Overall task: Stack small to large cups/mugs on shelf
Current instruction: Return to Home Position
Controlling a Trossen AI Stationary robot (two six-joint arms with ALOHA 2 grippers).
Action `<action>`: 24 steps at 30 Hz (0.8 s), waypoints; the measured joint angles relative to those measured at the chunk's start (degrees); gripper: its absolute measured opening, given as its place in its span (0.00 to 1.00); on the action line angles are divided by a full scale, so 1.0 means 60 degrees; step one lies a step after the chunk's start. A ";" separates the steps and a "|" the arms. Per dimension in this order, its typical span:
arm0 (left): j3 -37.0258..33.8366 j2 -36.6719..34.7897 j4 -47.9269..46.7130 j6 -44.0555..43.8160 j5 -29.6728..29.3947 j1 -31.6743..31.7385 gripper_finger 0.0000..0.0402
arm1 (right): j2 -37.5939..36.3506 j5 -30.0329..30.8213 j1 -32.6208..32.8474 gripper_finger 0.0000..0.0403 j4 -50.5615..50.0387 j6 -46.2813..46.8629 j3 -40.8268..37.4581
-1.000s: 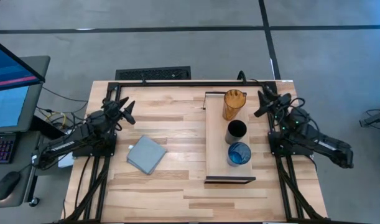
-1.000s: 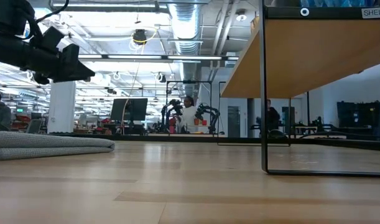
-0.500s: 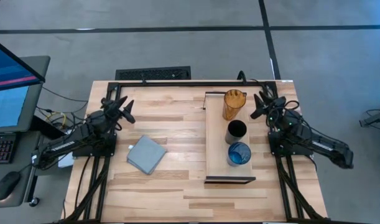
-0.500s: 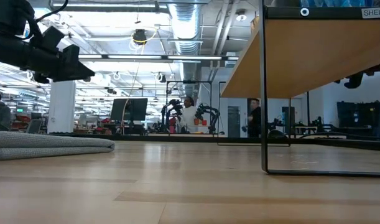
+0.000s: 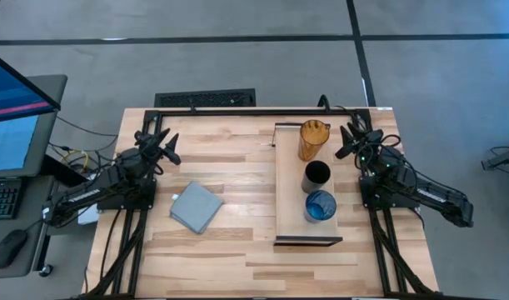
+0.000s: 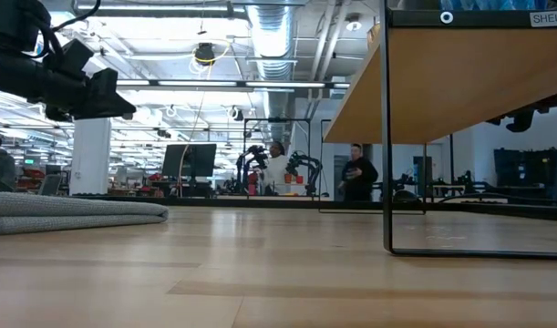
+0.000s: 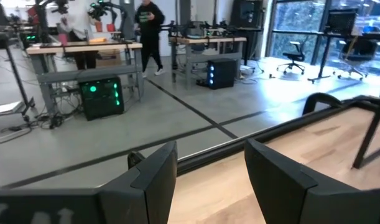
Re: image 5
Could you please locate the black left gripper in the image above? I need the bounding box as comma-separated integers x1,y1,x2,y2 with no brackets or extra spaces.
132,127,182,167

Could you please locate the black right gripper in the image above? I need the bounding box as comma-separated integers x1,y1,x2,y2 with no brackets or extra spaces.
334,124,387,162

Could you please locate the tall amber faceted plastic cup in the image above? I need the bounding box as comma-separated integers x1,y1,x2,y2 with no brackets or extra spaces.
297,119,332,163

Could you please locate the black cup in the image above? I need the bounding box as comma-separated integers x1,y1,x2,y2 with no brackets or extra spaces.
301,160,332,195

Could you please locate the blue translucent plastic cup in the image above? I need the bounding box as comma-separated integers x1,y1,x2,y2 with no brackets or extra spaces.
303,189,338,224

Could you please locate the wooden shelf with black legs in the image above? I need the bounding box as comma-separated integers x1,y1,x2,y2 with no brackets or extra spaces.
272,122,344,248

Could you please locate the black floor vent grille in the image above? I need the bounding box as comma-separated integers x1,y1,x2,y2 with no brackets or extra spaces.
154,87,257,108

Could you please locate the grey folded cloth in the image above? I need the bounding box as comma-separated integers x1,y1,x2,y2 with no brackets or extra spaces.
169,181,225,235

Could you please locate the grey framed monitor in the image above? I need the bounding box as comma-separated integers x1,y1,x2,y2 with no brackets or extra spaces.
0,74,68,180

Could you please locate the black framed tilted monitor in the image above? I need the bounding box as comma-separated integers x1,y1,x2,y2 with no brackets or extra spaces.
0,48,62,125

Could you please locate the black keyboard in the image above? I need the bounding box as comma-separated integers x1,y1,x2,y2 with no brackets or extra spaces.
0,177,24,221

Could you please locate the grey desk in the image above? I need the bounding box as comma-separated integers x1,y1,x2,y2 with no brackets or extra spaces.
0,174,57,279

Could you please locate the black computer mouse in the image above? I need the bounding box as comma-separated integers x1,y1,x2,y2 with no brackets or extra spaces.
0,228,29,270

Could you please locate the yellow cable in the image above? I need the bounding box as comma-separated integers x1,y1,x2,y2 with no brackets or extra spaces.
61,149,92,173

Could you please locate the black stand with cables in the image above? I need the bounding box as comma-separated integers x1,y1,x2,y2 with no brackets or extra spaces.
481,144,509,172

